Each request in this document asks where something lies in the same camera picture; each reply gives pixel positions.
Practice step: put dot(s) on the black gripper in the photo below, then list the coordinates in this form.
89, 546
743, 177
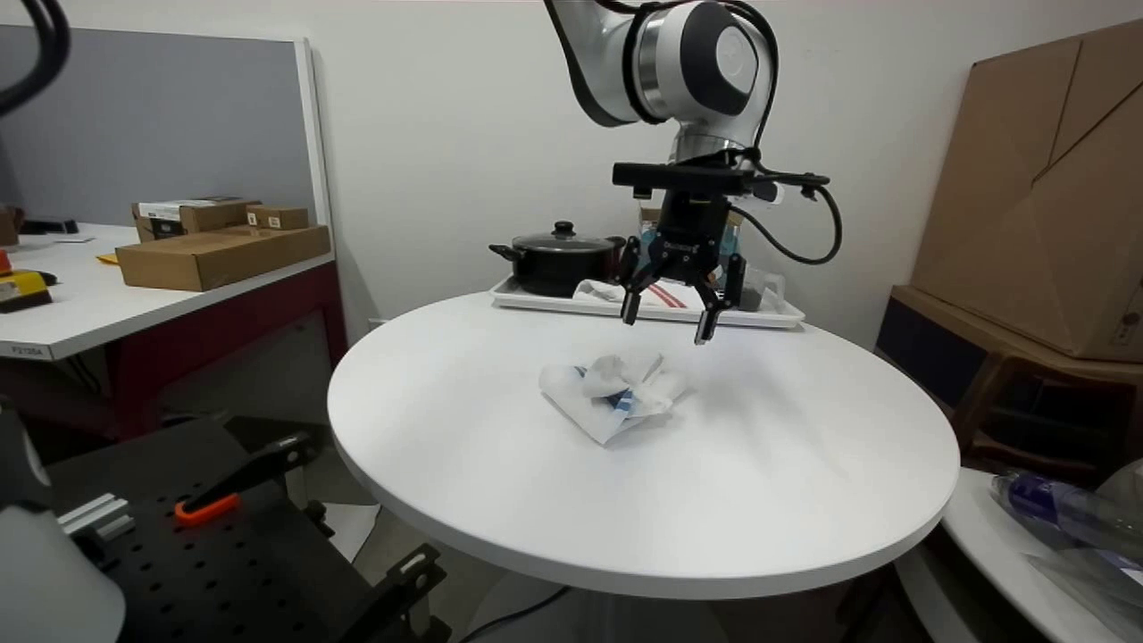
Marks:
690, 240

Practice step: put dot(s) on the white towel with blue stripes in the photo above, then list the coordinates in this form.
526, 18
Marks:
615, 394

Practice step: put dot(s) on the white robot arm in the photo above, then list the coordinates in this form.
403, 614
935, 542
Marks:
703, 67

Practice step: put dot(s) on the blue and red packaged box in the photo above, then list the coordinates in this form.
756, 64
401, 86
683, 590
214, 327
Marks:
649, 246

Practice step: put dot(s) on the white rectangular tray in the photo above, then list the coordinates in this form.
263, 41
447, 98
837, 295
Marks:
777, 316

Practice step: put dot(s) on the white cloth with red stripe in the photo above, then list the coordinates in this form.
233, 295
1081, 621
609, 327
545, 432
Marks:
666, 295

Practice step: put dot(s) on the black cooking pot with lid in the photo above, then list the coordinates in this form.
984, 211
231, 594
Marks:
556, 261

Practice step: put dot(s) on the round white table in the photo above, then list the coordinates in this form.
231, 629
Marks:
794, 461

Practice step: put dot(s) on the large leaning cardboard sheets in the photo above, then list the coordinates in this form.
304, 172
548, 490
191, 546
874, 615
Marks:
1037, 218

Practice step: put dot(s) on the dark wooden side table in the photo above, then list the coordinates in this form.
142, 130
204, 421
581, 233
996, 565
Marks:
1012, 403

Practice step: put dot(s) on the small brown cardboard box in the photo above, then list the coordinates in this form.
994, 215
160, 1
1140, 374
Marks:
265, 215

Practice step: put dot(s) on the clear plastic bag with blue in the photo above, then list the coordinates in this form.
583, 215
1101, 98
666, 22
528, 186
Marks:
1077, 516

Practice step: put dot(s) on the black and orange clamp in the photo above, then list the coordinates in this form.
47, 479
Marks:
226, 494

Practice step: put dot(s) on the large flat cardboard box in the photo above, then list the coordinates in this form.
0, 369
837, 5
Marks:
220, 257

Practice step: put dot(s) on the small open cardboard box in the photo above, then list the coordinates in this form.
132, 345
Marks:
160, 218

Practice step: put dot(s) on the grey partition panel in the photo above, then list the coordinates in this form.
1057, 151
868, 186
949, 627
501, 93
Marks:
159, 116

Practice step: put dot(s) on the white desk with red legs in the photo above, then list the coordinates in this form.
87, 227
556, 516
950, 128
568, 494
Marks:
100, 351

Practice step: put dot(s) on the yellow and black tool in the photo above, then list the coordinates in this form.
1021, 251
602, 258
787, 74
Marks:
26, 292

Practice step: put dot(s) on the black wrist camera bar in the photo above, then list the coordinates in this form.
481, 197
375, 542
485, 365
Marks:
710, 182

